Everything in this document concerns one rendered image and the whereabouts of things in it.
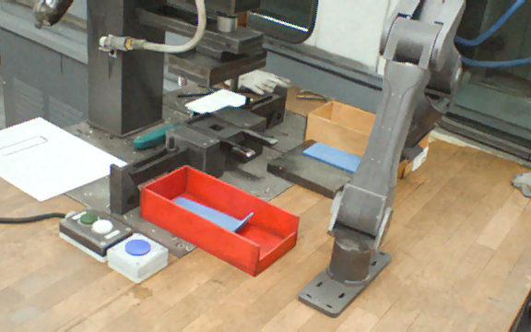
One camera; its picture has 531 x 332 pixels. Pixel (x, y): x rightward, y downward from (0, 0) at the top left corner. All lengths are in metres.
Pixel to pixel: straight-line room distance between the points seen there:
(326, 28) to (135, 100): 0.67
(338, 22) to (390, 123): 0.90
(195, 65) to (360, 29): 0.73
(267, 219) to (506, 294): 0.41
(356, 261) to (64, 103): 2.03
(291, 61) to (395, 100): 0.98
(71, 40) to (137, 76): 1.31
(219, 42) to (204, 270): 0.42
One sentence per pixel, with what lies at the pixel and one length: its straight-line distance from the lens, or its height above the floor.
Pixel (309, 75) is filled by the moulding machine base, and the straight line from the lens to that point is 1.87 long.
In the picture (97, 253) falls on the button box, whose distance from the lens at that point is 1.03.
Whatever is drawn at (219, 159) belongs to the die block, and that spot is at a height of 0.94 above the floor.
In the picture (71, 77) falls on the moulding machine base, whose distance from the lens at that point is 2.73.
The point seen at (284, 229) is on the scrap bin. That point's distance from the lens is 1.09.
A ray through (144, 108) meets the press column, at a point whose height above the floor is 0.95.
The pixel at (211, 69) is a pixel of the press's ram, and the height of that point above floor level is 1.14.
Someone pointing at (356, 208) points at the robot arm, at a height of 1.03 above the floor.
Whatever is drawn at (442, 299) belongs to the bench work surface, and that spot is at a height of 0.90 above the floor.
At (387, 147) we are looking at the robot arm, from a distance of 0.95.
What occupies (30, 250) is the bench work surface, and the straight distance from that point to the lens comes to 1.07.
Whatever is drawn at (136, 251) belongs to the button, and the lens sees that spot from 0.99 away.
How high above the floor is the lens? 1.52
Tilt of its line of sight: 28 degrees down
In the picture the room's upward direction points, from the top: 7 degrees clockwise
